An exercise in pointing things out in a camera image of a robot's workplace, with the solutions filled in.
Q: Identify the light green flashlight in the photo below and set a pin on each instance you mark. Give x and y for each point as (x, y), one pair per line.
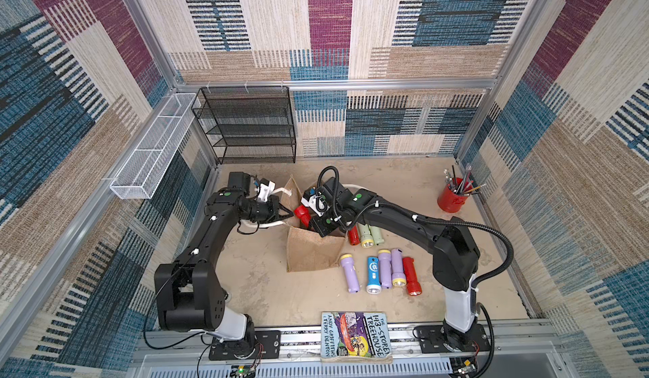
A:
(365, 235)
(377, 235)

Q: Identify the black wire shelf rack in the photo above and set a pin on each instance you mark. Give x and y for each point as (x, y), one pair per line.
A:
(248, 124)

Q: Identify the red pencil cup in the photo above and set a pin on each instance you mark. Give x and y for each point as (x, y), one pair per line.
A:
(450, 200)

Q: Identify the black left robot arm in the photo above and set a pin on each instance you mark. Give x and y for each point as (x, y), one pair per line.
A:
(188, 293)

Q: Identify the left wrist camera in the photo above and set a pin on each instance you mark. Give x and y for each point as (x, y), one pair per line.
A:
(265, 190)

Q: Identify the burlap tote bag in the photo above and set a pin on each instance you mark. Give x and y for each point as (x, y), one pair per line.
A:
(306, 250)

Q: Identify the white mesh wall basket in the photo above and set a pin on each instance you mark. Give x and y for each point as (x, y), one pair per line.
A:
(145, 167)

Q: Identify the treehouse storey book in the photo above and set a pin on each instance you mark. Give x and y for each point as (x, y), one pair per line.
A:
(355, 337)

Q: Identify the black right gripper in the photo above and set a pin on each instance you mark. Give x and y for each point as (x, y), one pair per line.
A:
(320, 221)

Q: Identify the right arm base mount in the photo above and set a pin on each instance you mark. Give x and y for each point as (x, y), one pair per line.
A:
(441, 339)

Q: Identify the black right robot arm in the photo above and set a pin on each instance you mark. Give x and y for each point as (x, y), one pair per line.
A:
(451, 245)

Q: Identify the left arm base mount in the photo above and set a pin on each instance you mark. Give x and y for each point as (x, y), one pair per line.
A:
(263, 343)

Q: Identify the purple flashlight lower row left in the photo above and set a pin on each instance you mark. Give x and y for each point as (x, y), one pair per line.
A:
(348, 265)

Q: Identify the blue flashlight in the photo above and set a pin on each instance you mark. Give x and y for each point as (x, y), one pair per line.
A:
(373, 286)

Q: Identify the red flashlight row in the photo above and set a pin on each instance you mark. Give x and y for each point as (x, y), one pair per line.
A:
(353, 236)
(303, 214)
(413, 286)

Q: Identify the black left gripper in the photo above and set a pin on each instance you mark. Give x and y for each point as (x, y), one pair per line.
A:
(275, 205)

